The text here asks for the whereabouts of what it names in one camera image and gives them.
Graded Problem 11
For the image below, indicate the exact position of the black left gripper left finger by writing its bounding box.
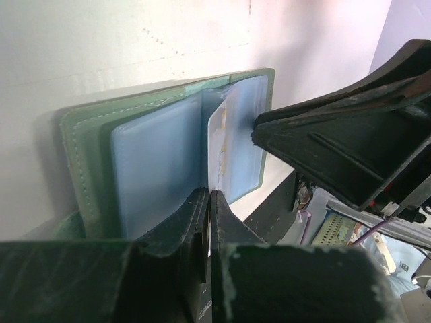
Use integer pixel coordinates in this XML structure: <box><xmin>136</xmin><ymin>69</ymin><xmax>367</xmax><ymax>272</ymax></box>
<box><xmin>1</xmin><ymin>188</ymin><xmax>209</xmax><ymax>322</ymax></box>

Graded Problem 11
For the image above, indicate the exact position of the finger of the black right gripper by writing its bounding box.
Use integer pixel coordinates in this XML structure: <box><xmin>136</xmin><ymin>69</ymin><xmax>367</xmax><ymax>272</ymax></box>
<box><xmin>251</xmin><ymin>39</ymin><xmax>430</xmax><ymax>211</ymax></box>

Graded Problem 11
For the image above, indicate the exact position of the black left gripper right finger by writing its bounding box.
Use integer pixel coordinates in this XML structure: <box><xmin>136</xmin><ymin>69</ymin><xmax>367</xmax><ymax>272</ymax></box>
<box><xmin>209</xmin><ymin>190</ymin><xmax>401</xmax><ymax>322</ymax></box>

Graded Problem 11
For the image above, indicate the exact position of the green leather card holder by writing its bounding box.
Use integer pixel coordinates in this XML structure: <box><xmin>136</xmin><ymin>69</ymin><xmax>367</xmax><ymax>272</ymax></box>
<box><xmin>60</xmin><ymin>68</ymin><xmax>275</xmax><ymax>240</ymax></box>

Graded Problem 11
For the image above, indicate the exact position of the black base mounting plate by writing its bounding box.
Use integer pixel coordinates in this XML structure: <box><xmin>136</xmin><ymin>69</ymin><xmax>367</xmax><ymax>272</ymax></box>
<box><xmin>244</xmin><ymin>171</ymin><xmax>312</xmax><ymax>244</ymax></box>

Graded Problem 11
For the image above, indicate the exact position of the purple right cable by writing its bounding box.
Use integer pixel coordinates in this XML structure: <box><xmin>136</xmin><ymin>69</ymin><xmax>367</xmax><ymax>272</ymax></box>
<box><xmin>353</xmin><ymin>218</ymin><xmax>391</xmax><ymax>248</ymax></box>

